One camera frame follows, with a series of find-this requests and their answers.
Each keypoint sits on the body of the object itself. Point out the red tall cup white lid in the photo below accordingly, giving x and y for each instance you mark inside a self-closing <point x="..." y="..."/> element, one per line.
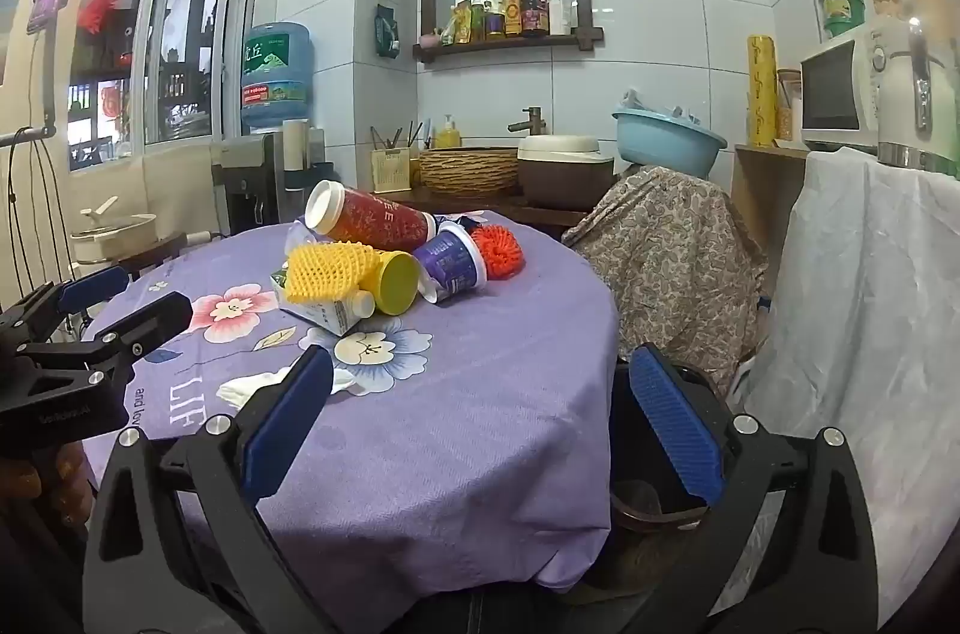
<point x="375" y="221"/>

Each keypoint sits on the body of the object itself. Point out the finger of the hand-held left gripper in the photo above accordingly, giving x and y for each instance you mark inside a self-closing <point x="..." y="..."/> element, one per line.
<point x="94" y="289"/>
<point x="150" y="319"/>

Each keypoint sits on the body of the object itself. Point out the white tissue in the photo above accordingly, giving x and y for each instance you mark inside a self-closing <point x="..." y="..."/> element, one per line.
<point x="240" y="390"/>

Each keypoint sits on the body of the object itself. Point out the purple floral tablecloth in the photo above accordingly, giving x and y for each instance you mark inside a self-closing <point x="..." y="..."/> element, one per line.
<point x="450" y="416"/>

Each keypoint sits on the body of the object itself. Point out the white microwave oven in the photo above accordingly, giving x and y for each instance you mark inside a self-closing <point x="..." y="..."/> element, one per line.
<point x="832" y="94"/>

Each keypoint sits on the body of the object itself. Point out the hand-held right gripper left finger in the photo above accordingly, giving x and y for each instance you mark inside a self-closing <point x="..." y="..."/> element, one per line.
<point x="289" y="431"/>

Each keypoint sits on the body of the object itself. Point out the dark brown trash bin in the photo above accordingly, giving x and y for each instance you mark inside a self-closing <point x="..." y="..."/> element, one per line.
<point x="637" y="465"/>

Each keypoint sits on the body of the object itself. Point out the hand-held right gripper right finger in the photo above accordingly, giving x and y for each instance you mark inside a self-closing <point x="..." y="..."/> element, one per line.
<point x="675" y="424"/>

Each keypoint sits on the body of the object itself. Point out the white plastic sheet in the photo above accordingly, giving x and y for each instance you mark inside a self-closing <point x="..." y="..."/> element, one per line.
<point x="847" y="304"/>

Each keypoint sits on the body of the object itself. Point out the woven wicker basket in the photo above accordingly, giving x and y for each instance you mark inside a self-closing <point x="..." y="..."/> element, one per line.
<point x="469" y="173"/>

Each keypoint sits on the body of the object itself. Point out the yellow plastic cup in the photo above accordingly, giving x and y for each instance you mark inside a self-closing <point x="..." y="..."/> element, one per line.
<point x="394" y="281"/>

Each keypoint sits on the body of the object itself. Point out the sliding glass window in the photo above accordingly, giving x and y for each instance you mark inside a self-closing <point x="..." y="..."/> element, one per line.
<point x="184" y="72"/>

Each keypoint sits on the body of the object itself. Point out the white paper roll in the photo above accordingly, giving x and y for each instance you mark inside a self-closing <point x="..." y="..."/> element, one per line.
<point x="295" y="150"/>

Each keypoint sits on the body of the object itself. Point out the brown floral cloth cover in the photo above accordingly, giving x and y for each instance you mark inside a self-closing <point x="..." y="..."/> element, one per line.
<point x="667" y="266"/>

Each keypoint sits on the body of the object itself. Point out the orange-red foam net ball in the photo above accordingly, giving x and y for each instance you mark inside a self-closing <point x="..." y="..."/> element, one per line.
<point x="499" y="250"/>

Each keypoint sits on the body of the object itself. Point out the yellow foam net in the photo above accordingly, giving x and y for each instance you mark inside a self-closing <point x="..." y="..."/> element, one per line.
<point x="330" y="270"/>

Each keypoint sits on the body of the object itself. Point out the white green milk carton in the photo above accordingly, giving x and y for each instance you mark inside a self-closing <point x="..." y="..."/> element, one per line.
<point x="330" y="315"/>

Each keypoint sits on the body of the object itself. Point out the green packet on wall hook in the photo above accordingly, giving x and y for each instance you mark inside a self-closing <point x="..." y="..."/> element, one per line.
<point x="386" y="34"/>

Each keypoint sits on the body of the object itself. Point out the dark water dispenser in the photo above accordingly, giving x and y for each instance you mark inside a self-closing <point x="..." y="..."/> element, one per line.
<point x="240" y="177"/>

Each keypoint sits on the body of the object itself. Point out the purple yogurt cup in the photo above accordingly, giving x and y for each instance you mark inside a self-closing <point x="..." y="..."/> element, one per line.
<point x="450" y="263"/>

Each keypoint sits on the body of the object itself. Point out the light blue plastic basin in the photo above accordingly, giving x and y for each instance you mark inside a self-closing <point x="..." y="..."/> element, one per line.
<point x="664" y="143"/>

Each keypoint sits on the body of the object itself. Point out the yellow soap pump bottle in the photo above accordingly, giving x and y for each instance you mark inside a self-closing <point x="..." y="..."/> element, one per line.
<point x="448" y="138"/>

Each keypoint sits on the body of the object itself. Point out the row of condiment bottles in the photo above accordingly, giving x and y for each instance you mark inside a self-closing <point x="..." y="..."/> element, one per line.
<point x="514" y="15"/>

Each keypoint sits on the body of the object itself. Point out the yellow plastic wrap roll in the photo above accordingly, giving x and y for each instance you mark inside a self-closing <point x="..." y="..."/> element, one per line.
<point x="763" y="94"/>

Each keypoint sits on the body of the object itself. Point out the brown cooker white lid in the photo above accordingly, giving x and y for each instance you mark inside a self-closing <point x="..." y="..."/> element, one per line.
<point x="562" y="180"/>

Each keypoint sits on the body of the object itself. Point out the blue water jug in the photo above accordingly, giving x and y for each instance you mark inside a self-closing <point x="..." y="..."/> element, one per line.
<point x="274" y="72"/>

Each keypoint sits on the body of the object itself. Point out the beige utensil holder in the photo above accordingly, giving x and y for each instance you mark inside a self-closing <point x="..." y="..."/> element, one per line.
<point x="390" y="169"/>

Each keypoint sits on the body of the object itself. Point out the white pot with lid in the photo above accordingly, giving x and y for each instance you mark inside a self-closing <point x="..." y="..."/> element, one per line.
<point x="112" y="233"/>

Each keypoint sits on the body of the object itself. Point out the person's left hand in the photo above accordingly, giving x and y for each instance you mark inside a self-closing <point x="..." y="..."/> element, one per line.
<point x="67" y="491"/>

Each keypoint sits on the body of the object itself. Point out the bronze faucet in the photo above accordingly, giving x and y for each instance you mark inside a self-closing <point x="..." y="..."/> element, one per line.
<point x="532" y="120"/>

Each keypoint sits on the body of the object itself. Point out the dark wooden counter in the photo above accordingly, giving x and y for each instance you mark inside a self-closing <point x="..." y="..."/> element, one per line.
<point x="525" y="218"/>

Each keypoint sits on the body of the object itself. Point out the light wooden cabinet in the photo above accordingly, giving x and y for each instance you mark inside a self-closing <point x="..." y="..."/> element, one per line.
<point x="757" y="206"/>

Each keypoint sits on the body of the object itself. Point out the glass storage jar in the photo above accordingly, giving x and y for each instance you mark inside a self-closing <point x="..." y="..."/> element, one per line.
<point x="789" y="113"/>

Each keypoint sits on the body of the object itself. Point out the blue snack wrapper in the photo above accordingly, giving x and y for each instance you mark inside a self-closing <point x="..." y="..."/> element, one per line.
<point x="465" y="221"/>

